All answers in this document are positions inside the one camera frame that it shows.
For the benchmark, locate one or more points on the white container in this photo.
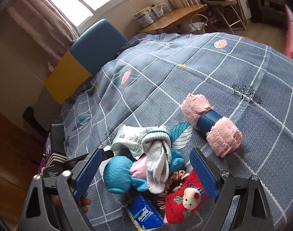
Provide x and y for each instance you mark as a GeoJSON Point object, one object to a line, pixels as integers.
{"type": "Point", "coordinates": [161, 10]}

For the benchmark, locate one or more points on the blue plush toy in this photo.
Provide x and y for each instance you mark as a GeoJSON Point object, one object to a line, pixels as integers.
{"type": "Point", "coordinates": [117, 173]}

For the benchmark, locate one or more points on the dark wicker cabinet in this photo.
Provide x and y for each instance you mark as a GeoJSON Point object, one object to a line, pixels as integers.
{"type": "Point", "coordinates": [269, 2]}

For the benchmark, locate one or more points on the purple box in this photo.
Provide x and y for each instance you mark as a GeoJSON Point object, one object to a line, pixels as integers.
{"type": "Point", "coordinates": [47, 149]}

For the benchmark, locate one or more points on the grey checked quilt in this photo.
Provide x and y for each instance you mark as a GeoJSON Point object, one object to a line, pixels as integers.
{"type": "Point", "coordinates": [209, 72]}

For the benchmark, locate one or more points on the red christmas sock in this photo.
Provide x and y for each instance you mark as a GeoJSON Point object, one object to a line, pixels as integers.
{"type": "Point", "coordinates": [175, 202]}

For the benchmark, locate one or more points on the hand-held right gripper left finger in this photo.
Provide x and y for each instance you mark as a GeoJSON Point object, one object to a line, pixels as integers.
{"type": "Point", "coordinates": [86, 173]}

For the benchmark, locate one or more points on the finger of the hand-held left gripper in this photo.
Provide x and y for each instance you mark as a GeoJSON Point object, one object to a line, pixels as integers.
{"type": "Point", "coordinates": [107, 154]}

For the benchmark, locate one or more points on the blue yellow grey headboard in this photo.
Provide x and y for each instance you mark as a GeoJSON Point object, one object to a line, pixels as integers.
{"type": "Point", "coordinates": [98, 43]}

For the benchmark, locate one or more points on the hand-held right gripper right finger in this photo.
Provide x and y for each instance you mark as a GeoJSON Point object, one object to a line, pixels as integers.
{"type": "Point", "coordinates": [204, 173]}

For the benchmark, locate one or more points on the wooden desk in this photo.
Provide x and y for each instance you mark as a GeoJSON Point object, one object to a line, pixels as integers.
{"type": "Point", "coordinates": [175, 16]}

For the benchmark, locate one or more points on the white knit gloves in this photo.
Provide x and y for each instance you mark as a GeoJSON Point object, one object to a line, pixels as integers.
{"type": "Point", "coordinates": [156, 163]}

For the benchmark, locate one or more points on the folding chair with items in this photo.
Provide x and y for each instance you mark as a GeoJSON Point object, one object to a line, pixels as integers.
{"type": "Point", "coordinates": [229, 7]}

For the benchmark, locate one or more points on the brown hair scrunchie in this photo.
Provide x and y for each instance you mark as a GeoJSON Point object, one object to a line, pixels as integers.
{"type": "Point", "coordinates": [175, 176]}

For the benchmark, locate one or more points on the metal bucket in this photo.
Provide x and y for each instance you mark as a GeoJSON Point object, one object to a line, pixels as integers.
{"type": "Point", "coordinates": [143, 19]}

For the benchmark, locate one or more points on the pink towel with blue band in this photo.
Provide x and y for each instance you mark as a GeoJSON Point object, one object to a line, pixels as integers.
{"type": "Point", "coordinates": [223, 134]}

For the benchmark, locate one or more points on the wooden wardrobe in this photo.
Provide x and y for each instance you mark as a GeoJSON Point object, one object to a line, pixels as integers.
{"type": "Point", "coordinates": [11, 154]}

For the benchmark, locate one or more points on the person's left hand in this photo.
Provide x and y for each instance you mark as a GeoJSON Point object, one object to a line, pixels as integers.
{"type": "Point", "coordinates": [85, 202]}

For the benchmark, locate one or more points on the blue tissue pack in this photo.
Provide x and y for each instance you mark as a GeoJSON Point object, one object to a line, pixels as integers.
{"type": "Point", "coordinates": [141, 211]}

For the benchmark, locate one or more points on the pink patterned curtain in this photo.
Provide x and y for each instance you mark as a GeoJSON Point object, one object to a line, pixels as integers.
{"type": "Point", "coordinates": [40, 16]}

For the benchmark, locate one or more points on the white plastic bag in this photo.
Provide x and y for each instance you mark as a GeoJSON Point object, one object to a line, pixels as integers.
{"type": "Point", "coordinates": [123, 139]}

